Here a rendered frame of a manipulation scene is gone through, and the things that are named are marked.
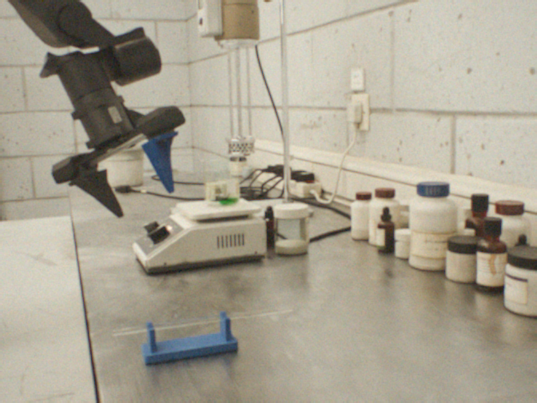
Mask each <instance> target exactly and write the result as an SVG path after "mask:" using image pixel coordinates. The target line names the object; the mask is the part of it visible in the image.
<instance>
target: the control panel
mask: <svg viewBox="0 0 537 403"><path fill-rule="evenodd" d="M159 225H169V226H167V228H169V227H172V228H171V229H169V232H170V235H169V236H168V237H167V238H166V239H165V240H164V241H162V242H160V243H158V244H156V245H154V244H153V242H152V241H151V240H150V238H149V237H147V236H146V235H147V233H145V234H143V235H142V236H140V237H139V238H138V239H137V240H135V242H136V243H137V245H138V246H139V247H140V248H141V250H142V251H143V253H144V254H145V255H146V256H147V255H149V254H150V253H152V252H153V251H154V250H155V249H157V248H159V247H160V246H162V245H163V244H165V243H166V242H167V241H168V240H170V239H171V238H173V237H175V236H176V235H177V234H179V233H180V232H181V231H183V230H184V228H183V227H182V226H181V225H179V224H178V223H177V222H175V221H174V220H173V219H172V218H171V217H168V218H166V219H165V220H164V221H162V222H161V223H159Z"/></svg>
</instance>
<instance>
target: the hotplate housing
mask: <svg viewBox="0 0 537 403"><path fill-rule="evenodd" d="M170 217H171V218H172V219H173V220H174V221H175V222H177V223H178V224H179V225H181V226H182V227H183V228H184V230H183V231H181V232H180V233H179V234H177V235H176V236H175V237H173V238H171V239H170V240H168V241H167V242H166V243H165V244H163V245H162V246H160V247H159V248H157V249H155V250H154V251H153V252H152V253H150V254H149V255H147V256H146V255H145V254H144V253H143V251H142V250H141V248H140V247H139V246H138V245H137V243H136V242H135V243H134V244H133V251H134V252H135V255H136V257H137V259H138V260H139V261H140V263H141V264H142V265H143V266H144V268H145V270H146V271H147V273H159V272H162V271H169V270H175V269H187V268H193V267H200V266H207V265H219V264H225V263H231V262H238V261H253V260H256V259H263V258H265V255H264V252H266V230H265V221H264V220H263V218H261V217H258V216H257V215H255V214H246V215H238V216H230V217H215V218H206V219H197V220H193V219H190V218H189V217H187V216H186V215H184V214H183V213H175V214H174V215H171V216H170Z"/></svg>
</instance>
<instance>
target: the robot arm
mask: <svg viewBox="0 0 537 403"><path fill-rule="evenodd" d="M7 1H8V3H9V4H11V5H12V7H13V8H14V9H15V10H16V11H17V13H18V15H19V16H20V18H21V19H22V20H23V21H24V23H25V24H26V25H27V26H28V27H29V28H30V29H31V30H32V31H33V32H34V34H35V35H36V36H37V37H38V38H39V39H40V40H41V41H42V42H43V43H44V44H46V45H48V46H49V47H52V48H55V49H56V48H57V49H60V48H66V47H71V46H72V47H74V48H77V49H79V50H75V51H73V52H70V53H67V54H63V55H56V54H52V53H50V52H47V53H46V56H45V57H44V64H43V67H42V70H41V72H40V74H39V77H40V78H48V77H50V76H53V75H57V76H58V78H59V80H60V82H61V84H62V86H63V88H64V90H65V92H66V94H67V96H68V98H69V100H70V102H71V104H72V106H73V108H74V110H75V111H74V112H72V113H71V116H72V119H73V120H74V121H76V120H80V122H81V124H82V126H83V128H84V130H85V132H86V134H87V136H88V138H89V141H87V142H85V144H86V147H87V149H88V150H91V149H94V150H93V151H91V152H87V153H83V154H77V155H74V156H69V157H67V158H65V159H63V160H61V161H59V162H57V163H56V164H54V165H52V170H51V175H52V177H53V179H54V181H55V183H56V184H58V185H60V184H63V183H66V182H69V183H68V185H69V187H71V186H76V187H78V188H79V189H81V190H83V191H84V192H86V193H87V194H88V195H90V196H91V197H93V198H94V199H96V200H97V201H98V202H100V203H101V204H102V205H103V206H104V207H105V208H106V209H108V210H109V211H110V212H111V213H113V214H114V215H115V216H116V217H118V218H121V217H124V213H123V210H122V208H121V205H120V203H119V201H118V199H117V197H116V195H115V193H114V192H113V190H112V188H111V186H110V184H109V182H108V172H107V169H104V170H99V171H98V169H97V168H98V163H100V162H102V161H104V160H106V159H107V158H110V157H112V156H114V155H115V154H117V153H119V152H121V151H123V150H125V149H130V148H132V147H134V146H135V145H136V144H137V143H139V142H141V141H143V140H145V139H146V140H148V141H147V142H146V143H144V144H142V145H141V147H142V149H143V150H144V152H145V154H146V156H147V158H148V159H149V161H150V163H151V165H152V167H153V168H154V170H155V172H156V174H157V176H158V177H159V179H160V181H161V183H162V185H163V186H164V187H165V189H166V190H167V191H168V193H169V194H171V193H173V192H174V183H173V170H172V162H171V147H172V144H173V139H174V138H175V137H176V136H177V135H178V131H176V132H175V129H176V128H177V127H179V126H182V125H184V124H185V121H186V120H185V116H184V114H183V113H182V111H181V110H180V109H179V108H178V107H176V106H164V107H158V108H156V109H155V110H153V111H151V112H149V113H147V114H141V113H139V112H137V111H135V110H129V109H128V108H127V107H126V106H125V105H124V102H125V100H124V98H123V97H122V95H117V94H116V92H115V90H114V88H113V86H112V84H111V82H115V83H116V84H117V85H119V86H120V87H123V86H127V85H129V84H132V83H135V82H139V81H141V80H144V79H147V78H150V77H152V76H155V75H158V74H159V73H160V72H161V67H162V63H161V55H160V52H159V49H158V48H156V46H155V45H154V43H153V41H152V40H151V39H150V37H148V36H147V35H145V31H144V28H143V27H142V26H140V27H136V28H133V29H130V30H127V31H126V32H125V33H122V34H118V35H114V34H112V33H111V32H110V31H109V30H107V29H106V28H105V27H104V26H103V25H102V24H100V23H99V22H97V21H96V20H95V19H94V18H93V17H92V16H93V14H92V12H91V11H90V9H89V7H88V6H87V5H86V4H85V3H84V2H82V1H81V0H7ZM92 48H98V49H99V50H97V51H94V52H90V53H83V52H82V51H80V50H87V49H92ZM110 149H112V150H110ZM108 150H109V152H107V151H108Z"/></svg>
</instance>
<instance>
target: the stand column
mask: <svg viewBox="0 0 537 403"><path fill-rule="evenodd" d="M279 1H280V59H281V89H282V119H283V149H284V198H285V199H284V200H283V201H282V204H290V203H294V202H293V200H291V183H290V151H289V119H288V56H287V24H286V0H279Z"/></svg>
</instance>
